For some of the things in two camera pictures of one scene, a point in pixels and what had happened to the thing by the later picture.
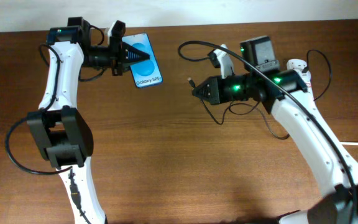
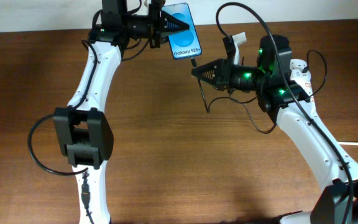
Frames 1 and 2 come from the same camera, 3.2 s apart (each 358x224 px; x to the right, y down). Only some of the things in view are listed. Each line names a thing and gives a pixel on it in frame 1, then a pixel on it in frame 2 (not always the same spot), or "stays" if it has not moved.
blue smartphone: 147,73 -> 184,43
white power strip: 298,65 stays
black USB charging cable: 255,107 -> 241,101
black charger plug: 305,70 stays
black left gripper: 123,50 -> 163,20
